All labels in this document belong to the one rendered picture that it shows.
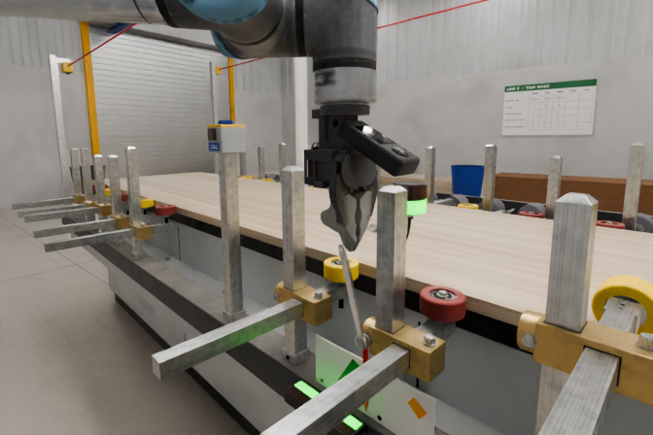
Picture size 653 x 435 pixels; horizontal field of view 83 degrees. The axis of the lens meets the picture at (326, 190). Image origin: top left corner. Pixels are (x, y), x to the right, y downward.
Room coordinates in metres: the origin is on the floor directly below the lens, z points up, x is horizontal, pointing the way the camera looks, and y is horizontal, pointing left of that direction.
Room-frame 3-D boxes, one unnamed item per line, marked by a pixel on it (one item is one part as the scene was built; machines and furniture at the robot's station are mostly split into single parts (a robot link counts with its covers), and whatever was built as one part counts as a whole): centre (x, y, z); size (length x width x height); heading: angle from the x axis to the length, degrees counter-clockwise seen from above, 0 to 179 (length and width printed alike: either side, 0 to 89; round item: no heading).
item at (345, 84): (0.54, -0.02, 1.26); 0.10 x 0.09 x 0.05; 135
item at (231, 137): (0.95, 0.25, 1.18); 0.07 x 0.07 x 0.08; 45
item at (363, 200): (0.56, -0.04, 1.07); 0.06 x 0.03 x 0.09; 45
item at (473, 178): (6.04, -2.31, 0.35); 0.55 x 0.55 x 0.70
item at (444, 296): (0.63, -0.21, 0.85); 0.08 x 0.08 x 0.11
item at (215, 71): (3.19, 0.92, 1.25); 0.09 x 0.08 x 1.10; 45
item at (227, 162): (0.95, 0.26, 0.93); 0.05 x 0.04 x 0.45; 45
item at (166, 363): (0.67, 0.11, 0.84); 0.43 x 0.03 x 0.04; 135
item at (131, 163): (1.47, 0.78, 0.92); 0.03 x 0.03 x 0.48; 45
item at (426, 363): (0.57, -0.12, 0.85); 0.13 x 0.06 x 0.05; 45
